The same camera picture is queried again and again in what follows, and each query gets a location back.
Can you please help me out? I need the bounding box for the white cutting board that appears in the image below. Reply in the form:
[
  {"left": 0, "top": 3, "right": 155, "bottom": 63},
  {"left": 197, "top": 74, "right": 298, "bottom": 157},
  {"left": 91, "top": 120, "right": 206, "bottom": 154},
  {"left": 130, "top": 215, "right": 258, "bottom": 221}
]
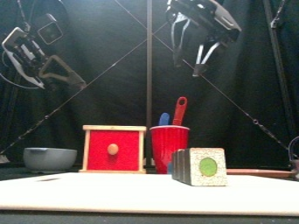
[{"left": 0, "top": 171, "right": 299, "bottom": 217}]

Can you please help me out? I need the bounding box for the thin diagonal cord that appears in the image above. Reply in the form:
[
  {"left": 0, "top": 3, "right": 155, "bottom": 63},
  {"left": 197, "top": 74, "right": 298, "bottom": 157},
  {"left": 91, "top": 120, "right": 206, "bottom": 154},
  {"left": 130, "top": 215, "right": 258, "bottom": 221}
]
[
  {"left": 0, "top": 21, "right": 170, "bottom": 154},
  {"left": 115, "top": 0, "right": 299, "bottom": 160}
]

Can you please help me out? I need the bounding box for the wooden box with red drawer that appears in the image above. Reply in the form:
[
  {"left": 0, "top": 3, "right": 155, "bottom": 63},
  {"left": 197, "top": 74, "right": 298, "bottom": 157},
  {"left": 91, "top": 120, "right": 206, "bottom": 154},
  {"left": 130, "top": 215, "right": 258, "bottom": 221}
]
[{"left": 79, "top": 124, "right": 149, "bottom": 174}]

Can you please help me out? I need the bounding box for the blue utensil handle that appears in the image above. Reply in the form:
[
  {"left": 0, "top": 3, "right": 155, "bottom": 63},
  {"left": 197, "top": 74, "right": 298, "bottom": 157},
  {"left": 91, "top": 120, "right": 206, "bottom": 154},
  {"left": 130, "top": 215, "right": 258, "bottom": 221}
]
[{"left": 158, "top": 112, "right": 173, "bottom": 127}]

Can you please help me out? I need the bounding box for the slanted black frame post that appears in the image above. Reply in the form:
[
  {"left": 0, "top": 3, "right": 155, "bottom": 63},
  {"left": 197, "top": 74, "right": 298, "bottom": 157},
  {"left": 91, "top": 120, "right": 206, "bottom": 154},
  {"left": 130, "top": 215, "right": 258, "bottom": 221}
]
[{"left": 264, "top": 0, "right": 298, "bottom": 138}]

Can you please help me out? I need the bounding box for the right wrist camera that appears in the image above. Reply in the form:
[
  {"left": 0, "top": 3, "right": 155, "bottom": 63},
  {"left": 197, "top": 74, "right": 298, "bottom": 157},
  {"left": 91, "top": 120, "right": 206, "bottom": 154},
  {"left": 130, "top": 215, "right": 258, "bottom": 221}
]
[{"left": 209, "top": 0, "right": 244, "bottom": 42}]

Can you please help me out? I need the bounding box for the vertical frame pole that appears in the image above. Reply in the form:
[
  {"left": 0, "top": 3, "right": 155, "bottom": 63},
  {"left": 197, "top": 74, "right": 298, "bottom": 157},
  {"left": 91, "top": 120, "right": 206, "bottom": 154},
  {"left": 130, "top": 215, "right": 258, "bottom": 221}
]
[{"left": 146, "top": 0, "right": 154, "bottom": 167}]

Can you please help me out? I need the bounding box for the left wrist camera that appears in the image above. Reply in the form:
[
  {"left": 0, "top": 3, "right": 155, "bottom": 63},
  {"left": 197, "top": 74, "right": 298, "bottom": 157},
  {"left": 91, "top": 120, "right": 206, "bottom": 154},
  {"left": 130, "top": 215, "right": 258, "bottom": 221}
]
[{"left": 37, "top": 12, "right": 66, "bottom": 46}]

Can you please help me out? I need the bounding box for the red utensil handle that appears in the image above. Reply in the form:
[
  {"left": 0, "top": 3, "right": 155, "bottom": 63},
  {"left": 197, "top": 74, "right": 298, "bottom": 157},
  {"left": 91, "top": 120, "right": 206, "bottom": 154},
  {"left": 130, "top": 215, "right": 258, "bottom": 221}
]
[{"left": 173, "top": 96, "right": 190, "bottom": 127}]

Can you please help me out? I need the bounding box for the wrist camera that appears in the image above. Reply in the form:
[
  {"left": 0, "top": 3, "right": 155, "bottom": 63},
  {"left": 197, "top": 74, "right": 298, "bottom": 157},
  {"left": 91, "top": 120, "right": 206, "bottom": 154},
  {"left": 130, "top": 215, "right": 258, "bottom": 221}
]
[
  {"left": 37, "top": 12, "right": 66, "bottom": 46},
  {"left": 209, "top": 0, "right": 244, "bottom": 42}
]

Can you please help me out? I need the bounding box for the toy sushi roll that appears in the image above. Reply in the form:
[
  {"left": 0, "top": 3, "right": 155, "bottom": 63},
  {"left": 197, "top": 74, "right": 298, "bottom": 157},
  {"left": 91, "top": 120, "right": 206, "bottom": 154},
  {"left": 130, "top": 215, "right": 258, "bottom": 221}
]
[{"left": 171, "top": 147, "right": 230, "bottom": 187}]

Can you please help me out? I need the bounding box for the pink square plate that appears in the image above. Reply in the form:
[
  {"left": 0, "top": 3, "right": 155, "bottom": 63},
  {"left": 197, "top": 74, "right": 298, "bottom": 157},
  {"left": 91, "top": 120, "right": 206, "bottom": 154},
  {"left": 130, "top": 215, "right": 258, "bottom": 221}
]
[{"left": 228, "top": 168, "right": 296, "bottom": 179}]

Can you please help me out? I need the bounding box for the black cable loop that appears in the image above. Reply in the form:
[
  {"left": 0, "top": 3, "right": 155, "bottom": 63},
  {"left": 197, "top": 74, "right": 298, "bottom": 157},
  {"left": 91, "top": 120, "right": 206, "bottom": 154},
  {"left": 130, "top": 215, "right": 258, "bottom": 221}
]
[{"left": 288, "top": 136, "right": 299, "bottom": 180}]

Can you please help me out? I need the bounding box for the red plastic cup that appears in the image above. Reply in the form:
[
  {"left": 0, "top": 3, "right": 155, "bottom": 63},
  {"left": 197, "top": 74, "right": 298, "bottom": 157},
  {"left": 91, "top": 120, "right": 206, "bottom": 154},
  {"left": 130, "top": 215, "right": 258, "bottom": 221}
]
[{"left": 149, "top": 125, "right": 193, "bottom": 175}]

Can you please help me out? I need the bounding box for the light blue bowl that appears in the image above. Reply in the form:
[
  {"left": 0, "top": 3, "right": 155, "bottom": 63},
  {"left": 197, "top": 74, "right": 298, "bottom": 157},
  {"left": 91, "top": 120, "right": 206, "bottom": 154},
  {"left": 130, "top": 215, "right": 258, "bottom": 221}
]
[{"left": 23, "top": 147, "right": 79, "bottom": 172}]

